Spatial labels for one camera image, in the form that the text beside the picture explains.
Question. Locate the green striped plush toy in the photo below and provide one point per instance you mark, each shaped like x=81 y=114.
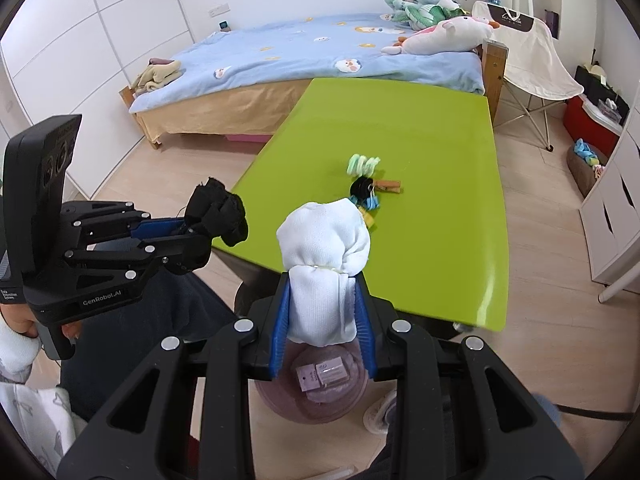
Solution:
x=430 y=15

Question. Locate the brown basket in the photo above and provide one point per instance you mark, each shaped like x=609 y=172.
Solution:
x=580 y=172

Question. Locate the beige bed skirt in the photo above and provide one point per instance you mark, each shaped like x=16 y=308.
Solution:
x=210 y=110

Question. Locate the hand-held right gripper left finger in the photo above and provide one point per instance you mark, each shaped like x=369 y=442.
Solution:
x=279 y=330

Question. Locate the person's left hand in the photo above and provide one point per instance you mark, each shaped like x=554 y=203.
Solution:
x=17 y=321

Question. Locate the white wardrobe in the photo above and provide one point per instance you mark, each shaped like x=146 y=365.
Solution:
x=100 y=60

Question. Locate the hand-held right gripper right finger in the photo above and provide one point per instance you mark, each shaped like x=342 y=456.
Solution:
x=367 y=340

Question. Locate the black sock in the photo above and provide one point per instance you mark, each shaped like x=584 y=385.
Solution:
x=220 y=215

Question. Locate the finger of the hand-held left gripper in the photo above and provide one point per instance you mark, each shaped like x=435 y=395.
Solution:
x=155 y=227
x=185 y=255

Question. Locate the red storage box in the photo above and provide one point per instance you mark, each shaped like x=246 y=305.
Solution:
x=582 y=120

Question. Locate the person's left leg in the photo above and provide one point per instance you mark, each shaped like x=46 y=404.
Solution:
x=125 y=340

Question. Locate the person's left forearm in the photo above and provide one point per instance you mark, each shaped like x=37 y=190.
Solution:
x=12 y=355

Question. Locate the white drawer cabinet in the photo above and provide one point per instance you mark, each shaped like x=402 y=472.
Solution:
x=615 y=220

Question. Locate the blue hair clip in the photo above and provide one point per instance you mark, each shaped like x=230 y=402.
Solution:
x=372 y=202

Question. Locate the blue printed blanket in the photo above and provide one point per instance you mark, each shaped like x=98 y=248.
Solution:
x=280 y=55

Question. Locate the blue yellow knit toy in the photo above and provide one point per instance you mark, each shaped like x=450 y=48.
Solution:
x=586 y=152

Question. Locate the black bag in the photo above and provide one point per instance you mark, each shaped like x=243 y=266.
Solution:
x=592 y=85

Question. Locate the yellow clip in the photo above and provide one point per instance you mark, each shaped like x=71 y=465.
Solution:
x=368 y=219

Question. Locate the teal plush toy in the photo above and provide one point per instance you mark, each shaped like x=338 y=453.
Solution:
x=400 y=2

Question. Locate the wooden bed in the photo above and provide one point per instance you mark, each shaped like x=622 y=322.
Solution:
x=497 y=70

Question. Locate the folded beige cloth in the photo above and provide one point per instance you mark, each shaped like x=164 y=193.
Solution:
x=157 y=75

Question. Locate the wooden clothespin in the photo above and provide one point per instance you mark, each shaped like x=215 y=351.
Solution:
x=390 y=186

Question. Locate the white pink plush toy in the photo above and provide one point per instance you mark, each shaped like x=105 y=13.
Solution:
x=450 y=35

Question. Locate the pink trash bin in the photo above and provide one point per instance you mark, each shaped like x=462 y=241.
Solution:
x=325 y=405

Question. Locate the white folding chair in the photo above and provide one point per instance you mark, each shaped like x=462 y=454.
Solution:
x=530 y=60

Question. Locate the small pale carton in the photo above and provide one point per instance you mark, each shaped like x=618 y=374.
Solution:
x=322 y=374

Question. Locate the white sock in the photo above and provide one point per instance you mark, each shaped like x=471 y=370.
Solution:
x=320 y=240

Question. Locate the purple box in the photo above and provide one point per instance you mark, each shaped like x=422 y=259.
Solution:
x=552 y=24

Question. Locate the white patterned garment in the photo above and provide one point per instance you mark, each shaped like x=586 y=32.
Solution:
x=35 y=425

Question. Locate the white wall socket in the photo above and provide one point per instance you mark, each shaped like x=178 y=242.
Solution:
x=219 y=10

